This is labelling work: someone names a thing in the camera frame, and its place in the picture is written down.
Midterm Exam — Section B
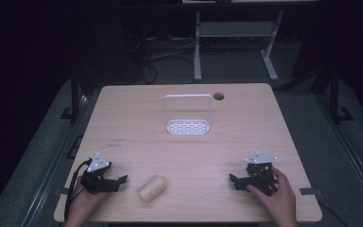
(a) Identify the black metal stand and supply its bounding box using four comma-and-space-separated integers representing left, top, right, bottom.
326, 64, 355, 125
60, 70, 88, 123

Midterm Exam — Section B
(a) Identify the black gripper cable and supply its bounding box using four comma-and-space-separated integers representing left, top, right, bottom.
63, 159, 93, 221

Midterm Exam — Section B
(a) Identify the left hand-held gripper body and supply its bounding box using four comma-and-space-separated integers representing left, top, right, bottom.
79, 152, 121, 194

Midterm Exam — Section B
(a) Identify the grey table edge bracket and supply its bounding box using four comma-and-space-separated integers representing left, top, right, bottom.
299, 187, 323, 197
54, 187, 71, 197

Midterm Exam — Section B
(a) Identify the white metal roll holder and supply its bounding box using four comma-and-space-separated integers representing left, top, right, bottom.
164, 94, 213, 136

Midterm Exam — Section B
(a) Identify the bundle of floor cables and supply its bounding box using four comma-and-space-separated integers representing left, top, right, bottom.
127, 33, 197, 85

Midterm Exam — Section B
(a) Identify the person's left hand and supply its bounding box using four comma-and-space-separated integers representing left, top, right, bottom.
64, 176, 112, 222

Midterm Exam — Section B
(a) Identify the person's right hand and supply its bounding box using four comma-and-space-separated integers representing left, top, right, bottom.
246, 166, 298, 222

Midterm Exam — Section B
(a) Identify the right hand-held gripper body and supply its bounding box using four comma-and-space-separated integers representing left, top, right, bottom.
234, 151, 280, 197

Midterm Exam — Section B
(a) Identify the grey metal desk frame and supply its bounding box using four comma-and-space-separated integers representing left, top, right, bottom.
193, 9, 285, 82

